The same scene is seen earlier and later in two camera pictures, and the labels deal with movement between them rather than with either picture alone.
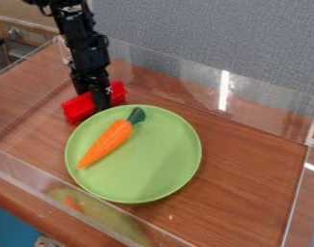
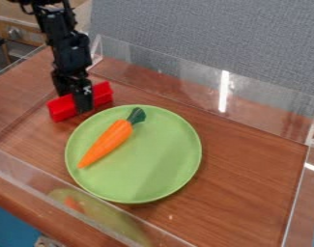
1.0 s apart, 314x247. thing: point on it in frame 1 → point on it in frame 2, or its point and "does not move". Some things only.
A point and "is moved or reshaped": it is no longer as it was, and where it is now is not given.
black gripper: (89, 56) → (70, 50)
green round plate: (150, 166) does not move
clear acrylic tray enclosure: (255, 193) does not move
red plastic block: (79, 106) is moved or reshaped
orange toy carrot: (111, 137) does not move
